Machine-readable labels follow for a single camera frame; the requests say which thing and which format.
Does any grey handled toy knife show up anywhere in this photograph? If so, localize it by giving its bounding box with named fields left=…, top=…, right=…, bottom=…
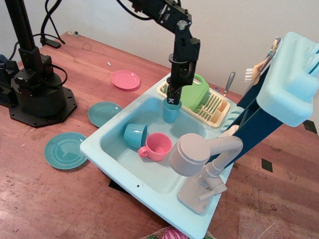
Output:
left=223, top=72, right=236, bottom=97

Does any cream dish drying rack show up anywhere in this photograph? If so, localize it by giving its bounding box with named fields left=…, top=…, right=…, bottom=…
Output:
left=157, top=79, right=231, bottom=129

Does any teal plate front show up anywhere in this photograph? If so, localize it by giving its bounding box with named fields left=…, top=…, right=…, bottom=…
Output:
left=44, top=132, right=87, bottom=170

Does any white mesh net bag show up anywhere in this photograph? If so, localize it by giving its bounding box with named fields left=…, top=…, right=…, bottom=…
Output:
left=238, top=208, right=283, bottom=239

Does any grey toy faucet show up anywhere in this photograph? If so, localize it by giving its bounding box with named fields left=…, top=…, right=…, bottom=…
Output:
left=169, top=133, right=243, bottom=214

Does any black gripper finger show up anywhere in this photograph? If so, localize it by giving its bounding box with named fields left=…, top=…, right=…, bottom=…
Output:
left=166, top=89, right=181, bottom=105

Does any pink plastic plate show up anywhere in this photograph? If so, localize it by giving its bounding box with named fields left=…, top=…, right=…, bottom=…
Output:
left=111, top=70, right=140, bottom=91

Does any light blue toy sink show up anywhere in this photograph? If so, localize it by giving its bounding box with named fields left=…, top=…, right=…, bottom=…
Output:
left=80, top=79, right=229, bottom=239

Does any teal plastic tumbler cup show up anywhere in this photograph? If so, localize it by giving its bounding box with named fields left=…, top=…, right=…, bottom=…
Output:
left=162, top=99, right=182, bottom=123

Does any pink mug in sink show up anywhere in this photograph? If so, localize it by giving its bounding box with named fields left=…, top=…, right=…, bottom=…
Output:
left=138, top=132, right=172, bottom=162

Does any dark teal saucer plate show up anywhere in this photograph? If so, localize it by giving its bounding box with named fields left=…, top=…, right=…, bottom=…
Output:
left=88, top=101, right=122, bottom=127

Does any pink white mesh ball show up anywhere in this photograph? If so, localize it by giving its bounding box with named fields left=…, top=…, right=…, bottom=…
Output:
left=162, top=228, right=188, bottom=239

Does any black clamp foot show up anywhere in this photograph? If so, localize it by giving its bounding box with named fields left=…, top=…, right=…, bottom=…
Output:
left=40, top=37, right=61, bottom=49

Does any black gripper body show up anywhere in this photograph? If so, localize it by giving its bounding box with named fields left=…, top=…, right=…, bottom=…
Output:
left=168, top=23, right=200, bottom=94

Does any teal mug in sink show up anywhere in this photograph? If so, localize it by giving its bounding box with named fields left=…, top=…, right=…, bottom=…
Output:
left=124, top=123, right=148, bottom=148

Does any white bristle dish brush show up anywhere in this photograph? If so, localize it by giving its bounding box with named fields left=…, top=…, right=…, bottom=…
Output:
left=245, top=58, right=268, bottom=85

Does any black cable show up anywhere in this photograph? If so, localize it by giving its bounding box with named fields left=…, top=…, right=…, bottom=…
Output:
left=9, top=0, right=67, bottom=60

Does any dark blue shelf support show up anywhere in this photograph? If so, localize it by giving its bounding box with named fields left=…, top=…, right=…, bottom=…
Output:
left=231, top=67, right=283, bottom=163

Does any light blue shelf top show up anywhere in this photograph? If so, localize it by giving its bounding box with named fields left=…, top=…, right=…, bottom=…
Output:
left=256, top=32, right=319, bottom=127

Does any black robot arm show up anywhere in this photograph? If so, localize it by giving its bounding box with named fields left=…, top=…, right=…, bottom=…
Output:
left=5, top=0, right=200, bottom=127

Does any green plastic cutting board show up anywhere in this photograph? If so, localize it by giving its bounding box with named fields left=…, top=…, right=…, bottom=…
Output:
left=180, top=74, right=209, bottom=111

